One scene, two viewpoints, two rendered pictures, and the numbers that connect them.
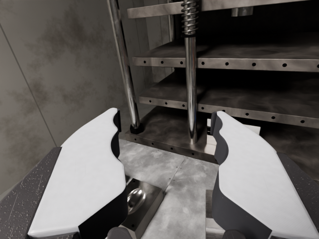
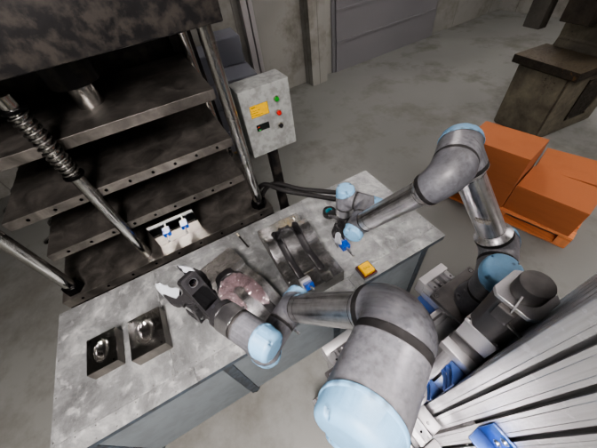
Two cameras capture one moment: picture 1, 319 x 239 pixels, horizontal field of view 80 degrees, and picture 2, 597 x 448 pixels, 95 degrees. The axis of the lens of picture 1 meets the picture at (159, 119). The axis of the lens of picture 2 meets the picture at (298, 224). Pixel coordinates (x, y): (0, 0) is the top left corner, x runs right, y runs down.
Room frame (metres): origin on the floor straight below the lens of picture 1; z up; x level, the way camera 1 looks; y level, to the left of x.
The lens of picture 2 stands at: (-0.44, 0.12, 2.06)
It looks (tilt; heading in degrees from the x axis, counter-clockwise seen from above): 49 degrees down; 307
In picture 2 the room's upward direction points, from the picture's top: 10 degrees counter-clockwise
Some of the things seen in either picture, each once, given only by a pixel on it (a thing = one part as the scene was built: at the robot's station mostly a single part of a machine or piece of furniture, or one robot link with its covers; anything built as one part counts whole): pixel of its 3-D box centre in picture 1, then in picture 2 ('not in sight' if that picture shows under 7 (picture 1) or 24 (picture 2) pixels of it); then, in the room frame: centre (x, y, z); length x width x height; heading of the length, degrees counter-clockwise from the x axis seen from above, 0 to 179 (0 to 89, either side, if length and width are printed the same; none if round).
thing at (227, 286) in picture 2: not in sight; (240, 292); (0.21, -0.21, 0.90); 0.26 x 0.18 x 0.08; 165
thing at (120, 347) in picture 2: not in sight; (106, 352); (0.64, 0.29, 0.83); 0.17 x 0.13 x 0.06; 148
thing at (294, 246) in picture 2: not in sight; (296, 250); (0.10, -0.55, 0.87); 0.50 x 0.26 x 0.14; 148
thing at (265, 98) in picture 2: not in sight; (279, 182); (0.58, -1.11, 0.74); 0.30 x 0.22 x 1.47; 58
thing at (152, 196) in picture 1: (135, 206); (149, 334); (0.51, 0.14, 0.84); 0.20 x 0.15 x 0.07; 148
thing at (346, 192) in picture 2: not in sight; (346, 197); (-0.13, -0.66, 1.25); 0.09 x 0.08 x 0.11; 1
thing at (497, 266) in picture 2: not in sight; (496, 277); (-0.70, -0.54, 1.20); 0.13 x 0.12 x 0.14; 91
